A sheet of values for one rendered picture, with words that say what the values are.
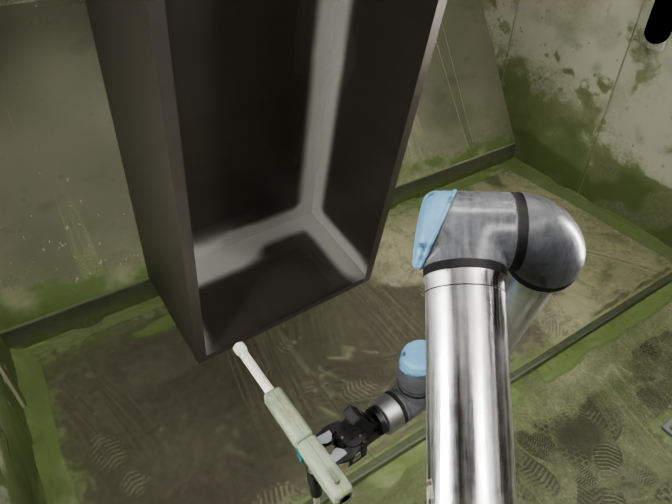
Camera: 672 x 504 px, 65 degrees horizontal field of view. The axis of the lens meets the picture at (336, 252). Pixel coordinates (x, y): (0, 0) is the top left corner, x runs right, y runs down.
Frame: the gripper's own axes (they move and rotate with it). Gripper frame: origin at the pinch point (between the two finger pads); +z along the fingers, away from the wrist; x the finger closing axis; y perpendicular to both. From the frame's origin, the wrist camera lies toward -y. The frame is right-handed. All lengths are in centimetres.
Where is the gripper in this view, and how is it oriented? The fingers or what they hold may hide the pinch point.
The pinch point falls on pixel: (309, 461)
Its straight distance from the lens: 128.3
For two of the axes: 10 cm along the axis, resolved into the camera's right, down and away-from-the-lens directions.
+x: -5.9, -5.4, 6.0
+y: 0.0, 7.4, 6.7
